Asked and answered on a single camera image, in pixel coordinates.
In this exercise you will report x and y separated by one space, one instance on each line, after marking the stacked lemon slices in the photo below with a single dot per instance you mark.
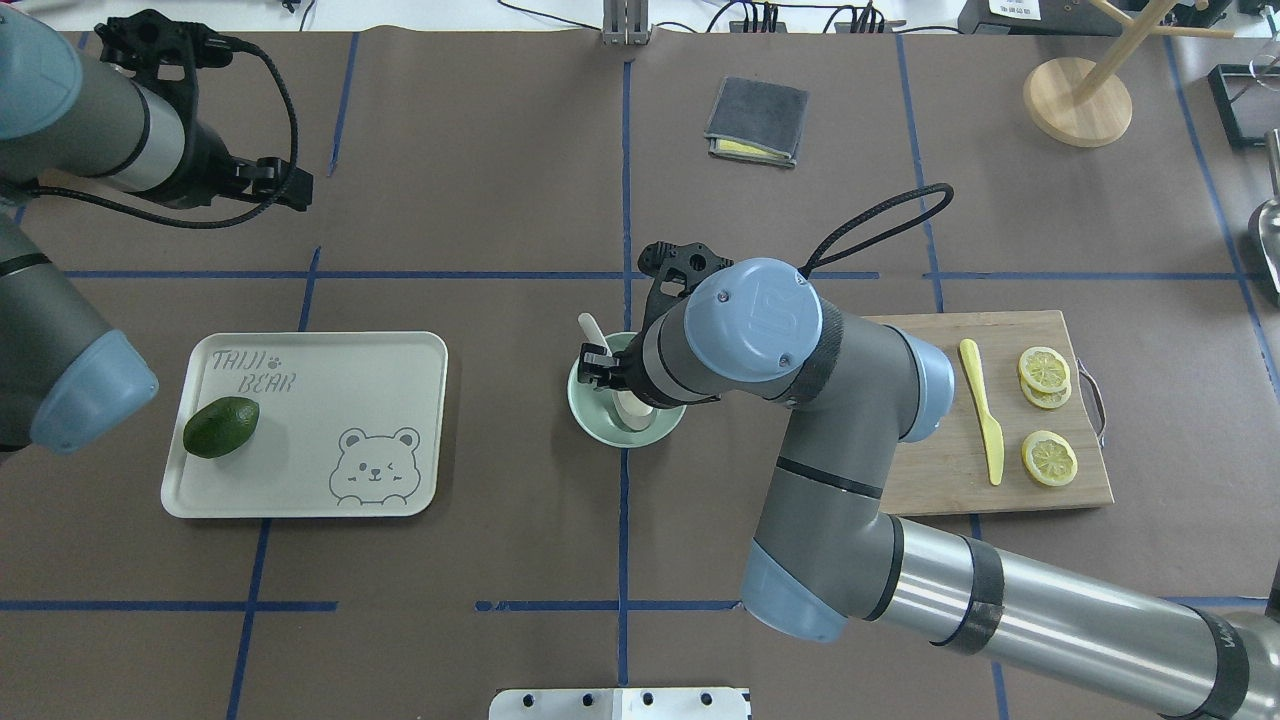
1045 377

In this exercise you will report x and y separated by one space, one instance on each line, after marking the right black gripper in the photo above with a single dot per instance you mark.
618 375

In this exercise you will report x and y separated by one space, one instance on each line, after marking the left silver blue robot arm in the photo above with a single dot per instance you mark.
119 131

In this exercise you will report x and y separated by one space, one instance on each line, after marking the light green bowl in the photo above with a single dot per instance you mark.
594 411

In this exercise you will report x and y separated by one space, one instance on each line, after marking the white bear tray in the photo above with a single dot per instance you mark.
350 426

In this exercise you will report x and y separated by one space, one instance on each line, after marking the aluminium frame post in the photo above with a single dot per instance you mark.
626 22

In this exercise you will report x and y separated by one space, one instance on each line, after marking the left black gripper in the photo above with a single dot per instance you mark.
208 165

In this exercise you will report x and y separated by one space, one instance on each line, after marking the wine glass rack tray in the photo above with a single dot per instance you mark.
1247 99

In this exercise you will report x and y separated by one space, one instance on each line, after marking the wooden mug tree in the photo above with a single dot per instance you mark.
1083 103

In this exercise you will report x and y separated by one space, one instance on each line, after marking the grey yellow folded cloth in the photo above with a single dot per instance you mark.
757 122

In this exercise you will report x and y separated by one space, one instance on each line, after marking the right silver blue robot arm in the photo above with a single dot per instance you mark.
824 552

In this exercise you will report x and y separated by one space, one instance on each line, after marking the steel scoop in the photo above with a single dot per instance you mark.
1264 225

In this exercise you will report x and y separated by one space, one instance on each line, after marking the green avocado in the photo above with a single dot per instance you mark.
220 428

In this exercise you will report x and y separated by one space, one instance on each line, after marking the yellow plastic knife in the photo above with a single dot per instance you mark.
991 431

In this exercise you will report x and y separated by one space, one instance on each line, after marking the lemon slice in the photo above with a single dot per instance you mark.
1049 459

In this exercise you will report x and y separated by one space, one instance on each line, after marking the bamboo cutting board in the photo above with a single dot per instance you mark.
947 473

